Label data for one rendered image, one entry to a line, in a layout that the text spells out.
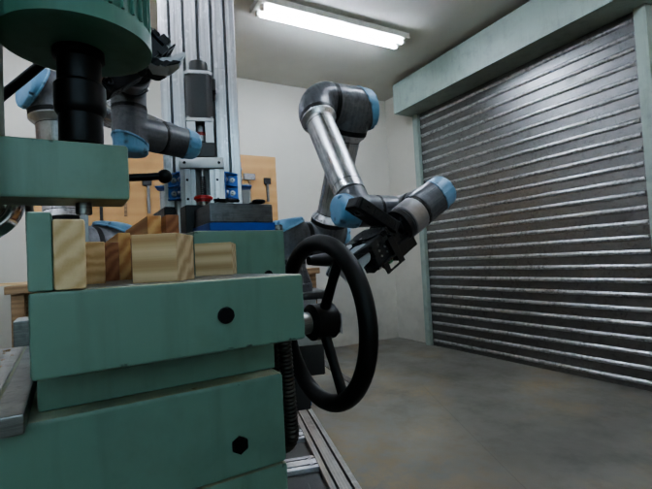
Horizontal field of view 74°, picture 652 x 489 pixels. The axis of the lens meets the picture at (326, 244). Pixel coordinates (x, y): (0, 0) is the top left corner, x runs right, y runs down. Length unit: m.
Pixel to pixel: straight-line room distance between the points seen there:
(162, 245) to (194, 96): 1.13
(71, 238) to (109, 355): 0.09
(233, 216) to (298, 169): 3.84
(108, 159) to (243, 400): 0.34
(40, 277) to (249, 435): 0.24
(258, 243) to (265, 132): 3.81
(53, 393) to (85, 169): 0.28
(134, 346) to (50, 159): 0.31
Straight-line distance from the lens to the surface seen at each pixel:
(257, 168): 4.27
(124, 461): 0.44
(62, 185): 0.60
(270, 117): 4.49
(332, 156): 1.05
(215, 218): 0.63
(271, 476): 0.49
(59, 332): 0.35
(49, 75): 1.40
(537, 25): 3.64
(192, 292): 0.36
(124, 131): 1.06
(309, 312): 0.71
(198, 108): 1.48
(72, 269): 0.35
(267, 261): 0.64
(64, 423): 0.42
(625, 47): 3.54
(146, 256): 0.39
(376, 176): 4.95
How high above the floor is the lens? 0.91
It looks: 2 degrees up
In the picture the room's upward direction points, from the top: 3 degrees counter-clockwise
